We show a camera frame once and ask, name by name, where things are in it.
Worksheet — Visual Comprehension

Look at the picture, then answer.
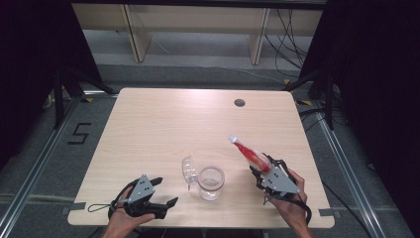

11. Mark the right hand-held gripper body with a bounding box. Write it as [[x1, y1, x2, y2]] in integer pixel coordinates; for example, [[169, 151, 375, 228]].
[[259, 164, 303, 204]]

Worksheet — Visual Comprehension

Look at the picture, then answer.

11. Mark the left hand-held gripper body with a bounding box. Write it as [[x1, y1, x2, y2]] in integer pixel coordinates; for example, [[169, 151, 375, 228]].
[[123, 174, 168, 220]]

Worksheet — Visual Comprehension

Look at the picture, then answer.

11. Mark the red and white spouted pouch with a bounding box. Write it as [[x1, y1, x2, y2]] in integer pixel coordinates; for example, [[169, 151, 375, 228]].
[[227, 134, 273, 174]]

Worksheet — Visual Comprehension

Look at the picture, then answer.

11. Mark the clear glass jar with lid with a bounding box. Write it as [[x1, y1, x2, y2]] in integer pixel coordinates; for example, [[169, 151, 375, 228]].
[[181, 155, 227, 202]]

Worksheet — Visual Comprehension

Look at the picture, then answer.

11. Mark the person's right hand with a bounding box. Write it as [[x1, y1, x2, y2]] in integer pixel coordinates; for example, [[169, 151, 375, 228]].
[[268, 168, 313, 232]]

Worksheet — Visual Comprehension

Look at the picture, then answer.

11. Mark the person's left hand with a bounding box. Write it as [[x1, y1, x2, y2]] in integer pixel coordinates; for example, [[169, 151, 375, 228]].
[[104, 186, 157, 234]]

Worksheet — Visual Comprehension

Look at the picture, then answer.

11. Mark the grey tape strip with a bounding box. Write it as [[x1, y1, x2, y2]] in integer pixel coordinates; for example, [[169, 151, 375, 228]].
[[60, 201, 87, 216], [318, 207, 342, 219]]

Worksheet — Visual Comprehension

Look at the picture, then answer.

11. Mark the black metal stand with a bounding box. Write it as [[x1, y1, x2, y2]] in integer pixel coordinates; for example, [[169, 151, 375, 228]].
[[52, 64, 119, 130], [282, 64, 337, 131]]

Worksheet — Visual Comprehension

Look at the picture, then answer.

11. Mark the black curtain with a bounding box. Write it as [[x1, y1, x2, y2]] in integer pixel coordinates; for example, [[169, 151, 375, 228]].
[[297, 0, 420, 238], [0, 0, 104, 171]]

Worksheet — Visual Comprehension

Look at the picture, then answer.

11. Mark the light wooden shelf unit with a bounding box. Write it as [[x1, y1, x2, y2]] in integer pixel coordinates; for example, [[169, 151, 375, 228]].
[[71, 3, 324, 65]]

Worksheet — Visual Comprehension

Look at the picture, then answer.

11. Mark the aluminium floor rail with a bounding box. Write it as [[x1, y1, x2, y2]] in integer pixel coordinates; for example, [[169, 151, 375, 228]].
[[313, 104, 389, 238], [0, 95, 82, 234]]

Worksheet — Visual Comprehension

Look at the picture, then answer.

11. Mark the black floor cable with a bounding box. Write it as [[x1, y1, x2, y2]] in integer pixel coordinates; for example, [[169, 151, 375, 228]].
[[321, 180, 374, 238]]

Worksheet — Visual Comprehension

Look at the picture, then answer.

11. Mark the thin white floor cable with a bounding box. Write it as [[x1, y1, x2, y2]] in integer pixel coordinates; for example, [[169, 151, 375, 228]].
[[152, 34, 285, 84]]

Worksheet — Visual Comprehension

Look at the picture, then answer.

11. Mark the bundle of black cables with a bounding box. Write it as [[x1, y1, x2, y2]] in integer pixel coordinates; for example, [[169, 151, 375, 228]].
[[263, 8, 315, 79]]

